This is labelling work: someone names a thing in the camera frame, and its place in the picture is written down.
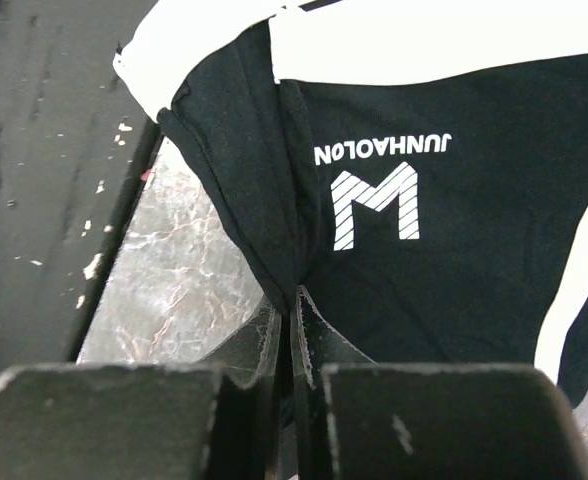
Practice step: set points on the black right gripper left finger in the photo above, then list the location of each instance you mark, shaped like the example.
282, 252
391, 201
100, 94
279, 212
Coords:
213, 419

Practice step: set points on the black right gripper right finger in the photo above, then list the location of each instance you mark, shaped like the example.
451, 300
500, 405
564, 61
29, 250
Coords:
359, 419

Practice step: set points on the black white trimmed underwear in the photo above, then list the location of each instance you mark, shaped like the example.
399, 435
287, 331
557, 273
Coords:
414, 172

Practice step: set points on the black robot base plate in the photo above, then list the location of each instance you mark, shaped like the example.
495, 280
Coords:
73, 146

